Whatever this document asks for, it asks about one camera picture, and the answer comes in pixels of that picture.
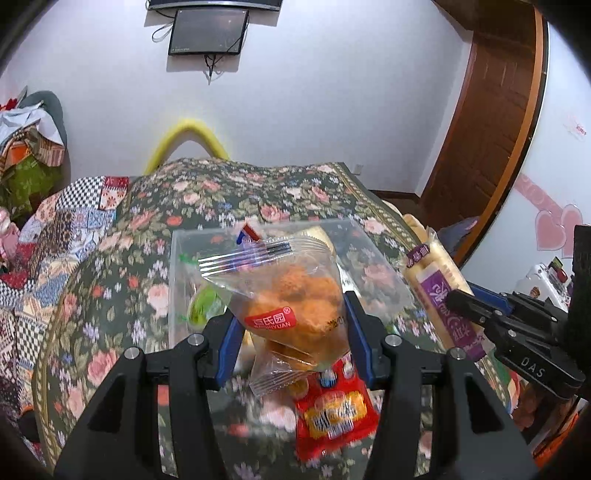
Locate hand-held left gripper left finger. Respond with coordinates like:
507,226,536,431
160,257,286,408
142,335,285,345
54,316,246,480

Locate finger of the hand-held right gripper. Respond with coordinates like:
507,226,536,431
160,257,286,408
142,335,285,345
445,290,505,334
464,282,514,309

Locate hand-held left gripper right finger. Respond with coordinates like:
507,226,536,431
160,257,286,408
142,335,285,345
344,291,540,480

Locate green snack packet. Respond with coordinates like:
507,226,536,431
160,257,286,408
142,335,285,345
182,256,232,330

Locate purple label bread packet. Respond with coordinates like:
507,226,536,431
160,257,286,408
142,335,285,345
404,226,488,363

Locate clear plastic storage box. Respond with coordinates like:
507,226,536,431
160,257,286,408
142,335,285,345
168,217,416,365

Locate orange meat floss bread packet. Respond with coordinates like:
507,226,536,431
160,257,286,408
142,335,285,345
198,236,352,370

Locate white printed box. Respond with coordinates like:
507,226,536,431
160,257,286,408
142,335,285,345
519,263,572,311

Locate red cracker packet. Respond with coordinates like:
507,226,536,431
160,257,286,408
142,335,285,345
294,353,382,462

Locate pink heart stickers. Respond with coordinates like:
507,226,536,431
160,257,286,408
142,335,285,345
512,175,585,252

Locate beige cloth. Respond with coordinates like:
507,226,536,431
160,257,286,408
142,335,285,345
401,213,428,245

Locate floral blanket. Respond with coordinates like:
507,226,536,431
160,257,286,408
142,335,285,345
34,157,522,480

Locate wooden door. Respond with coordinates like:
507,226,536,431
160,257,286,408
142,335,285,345
420,32,544,232

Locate white sliding wardrobe door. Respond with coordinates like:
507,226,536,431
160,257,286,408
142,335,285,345
459,18,591,305

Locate patchwork quilt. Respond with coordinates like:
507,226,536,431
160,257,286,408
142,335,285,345
0,175,132,416

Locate yellow foam tube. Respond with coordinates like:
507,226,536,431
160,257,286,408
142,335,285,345
144,117,228,175

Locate pink plush toy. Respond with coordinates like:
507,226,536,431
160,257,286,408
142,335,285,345
0,208,19,264

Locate green patterned cloth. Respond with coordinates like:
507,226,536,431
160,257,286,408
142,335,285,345
0,154,61,219

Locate wooden overhead cabinet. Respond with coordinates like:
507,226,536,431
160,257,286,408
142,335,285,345
434,0,550,40

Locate grey chair back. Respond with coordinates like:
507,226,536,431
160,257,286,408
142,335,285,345
18,91,71,153

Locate pile of clothes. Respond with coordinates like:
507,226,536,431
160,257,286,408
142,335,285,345
0,90,70,164

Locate hanging black cable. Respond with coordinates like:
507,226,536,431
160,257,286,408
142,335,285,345
203,53,221,86

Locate small wall monitor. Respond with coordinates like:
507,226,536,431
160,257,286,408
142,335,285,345
167,8,250,56

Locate wall television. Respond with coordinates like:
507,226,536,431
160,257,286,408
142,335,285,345
148,0,283,12

